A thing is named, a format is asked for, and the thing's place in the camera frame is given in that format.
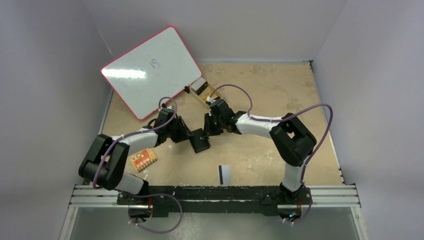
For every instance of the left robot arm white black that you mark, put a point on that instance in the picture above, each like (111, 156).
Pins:
(105, 162)

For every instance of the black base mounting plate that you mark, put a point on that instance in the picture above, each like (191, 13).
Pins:
(267, 200)

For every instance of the beige oval card tray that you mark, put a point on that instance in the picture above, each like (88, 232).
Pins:
(210, 88)

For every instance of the grey card stack in tray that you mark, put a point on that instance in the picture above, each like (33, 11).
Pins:
(199, 85)

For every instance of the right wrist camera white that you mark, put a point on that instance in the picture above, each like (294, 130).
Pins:
(209, 100)

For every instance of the grey card with magnetic stripe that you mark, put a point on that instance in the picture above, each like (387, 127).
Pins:
(224, 175)

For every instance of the orange snack packet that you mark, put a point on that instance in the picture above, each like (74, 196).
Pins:
(142, 159)

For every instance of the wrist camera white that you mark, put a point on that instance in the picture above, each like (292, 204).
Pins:
(164, 106)
(209, 100)

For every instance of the white board with pink frame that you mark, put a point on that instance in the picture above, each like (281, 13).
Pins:
(161, 66)

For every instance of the gold card in tray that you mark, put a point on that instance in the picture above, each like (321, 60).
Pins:
(207, 95)

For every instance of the black card holder wallet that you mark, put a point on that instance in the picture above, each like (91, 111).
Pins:
(198, 142)

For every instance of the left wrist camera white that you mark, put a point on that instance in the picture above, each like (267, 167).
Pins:
(164, 106)

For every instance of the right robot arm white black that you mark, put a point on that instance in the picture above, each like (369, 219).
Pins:
(293, 141)

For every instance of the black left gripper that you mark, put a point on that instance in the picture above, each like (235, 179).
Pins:
(184, 134)

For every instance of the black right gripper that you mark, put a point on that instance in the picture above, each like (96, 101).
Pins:
(209, 124)

